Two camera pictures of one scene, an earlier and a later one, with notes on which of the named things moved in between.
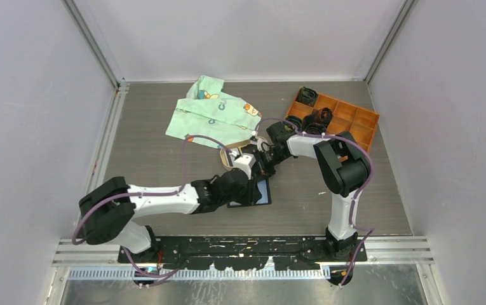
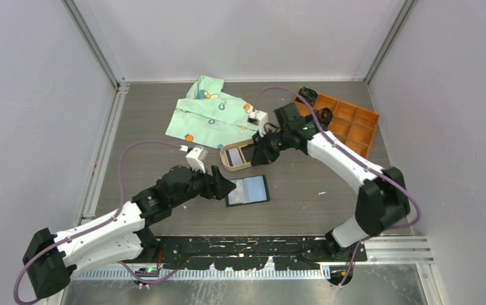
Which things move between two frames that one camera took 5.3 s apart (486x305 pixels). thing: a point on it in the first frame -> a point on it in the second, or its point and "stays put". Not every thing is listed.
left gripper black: (253, 193) -> (216, 185)
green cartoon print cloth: (208, 112) stays put
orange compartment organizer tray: (359, 123) stays put
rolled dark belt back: (307, 96) stays put
